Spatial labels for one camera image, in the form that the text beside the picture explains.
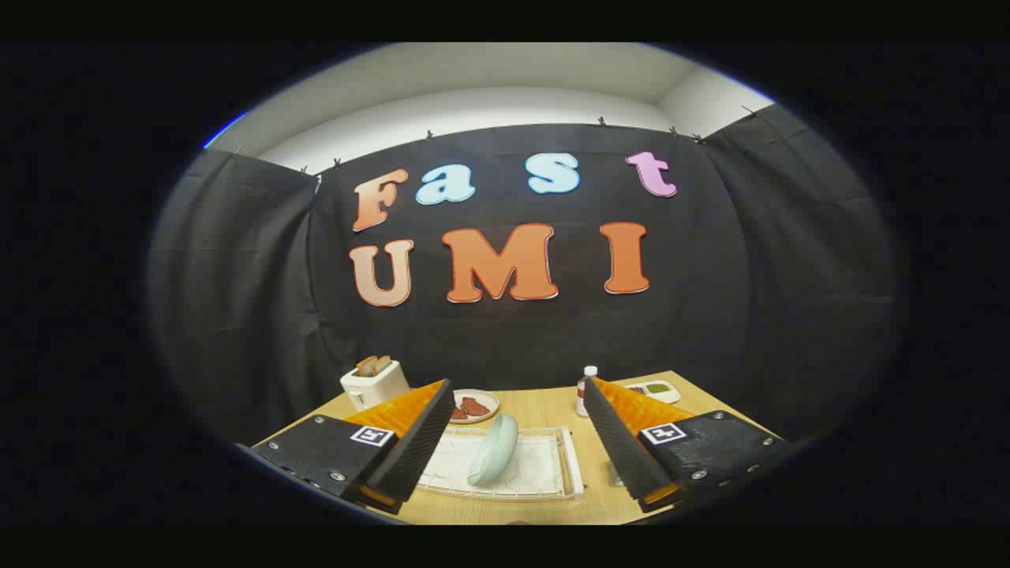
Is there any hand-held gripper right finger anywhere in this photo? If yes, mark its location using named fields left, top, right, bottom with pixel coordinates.
left=582, top=376, right=794, bottom=514

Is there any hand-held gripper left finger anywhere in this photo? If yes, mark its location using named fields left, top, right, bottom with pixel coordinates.
left=251, top=379, right=457, bottom=515

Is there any mint green plate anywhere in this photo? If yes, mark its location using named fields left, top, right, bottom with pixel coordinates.
left=467, top=413, right=520, bottom=487

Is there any white dish rack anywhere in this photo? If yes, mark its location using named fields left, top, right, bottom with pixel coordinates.
left=417, top=426, right=585, bottom=503

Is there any cream round dish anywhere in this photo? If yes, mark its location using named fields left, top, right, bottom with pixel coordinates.
left=448, top=389, right=501, bottom=425

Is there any clear bottle with red label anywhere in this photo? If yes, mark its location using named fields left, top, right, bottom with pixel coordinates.
left=575, top=365, right=599, bottom=417

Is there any white toaster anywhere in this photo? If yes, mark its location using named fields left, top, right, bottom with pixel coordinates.
left=340, top=360, right=411, bottom=409

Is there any white divided tray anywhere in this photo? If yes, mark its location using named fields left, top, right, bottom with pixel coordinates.
left=623, top=379, right=682, bottom=405

